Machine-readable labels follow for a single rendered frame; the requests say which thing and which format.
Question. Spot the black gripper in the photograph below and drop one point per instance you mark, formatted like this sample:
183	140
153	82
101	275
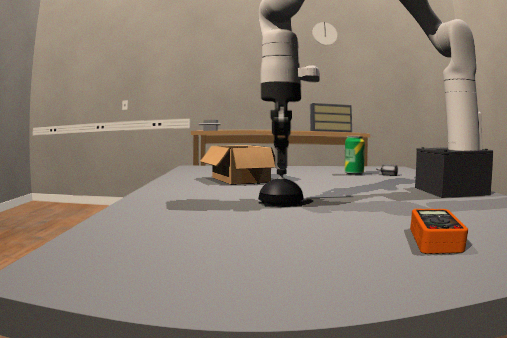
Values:
280	93

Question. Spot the orange multimeter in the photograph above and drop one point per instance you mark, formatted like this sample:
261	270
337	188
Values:
435	235

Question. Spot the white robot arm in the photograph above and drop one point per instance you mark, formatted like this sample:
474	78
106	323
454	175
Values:
280	62

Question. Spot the green drink can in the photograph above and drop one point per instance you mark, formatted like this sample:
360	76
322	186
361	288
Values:
354	155

